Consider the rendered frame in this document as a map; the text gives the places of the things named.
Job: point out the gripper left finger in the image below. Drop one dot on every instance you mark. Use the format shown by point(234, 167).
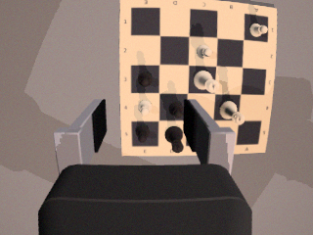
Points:
point(75, 145)

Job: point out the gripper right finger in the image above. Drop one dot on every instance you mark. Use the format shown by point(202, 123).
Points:
point(213, 144)

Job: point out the chessboard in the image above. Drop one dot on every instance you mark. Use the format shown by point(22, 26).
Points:
point(161, 37)

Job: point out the white pawn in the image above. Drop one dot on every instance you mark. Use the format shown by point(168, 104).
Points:
point(256, 29)
point(144, 107)
point(203, 51)

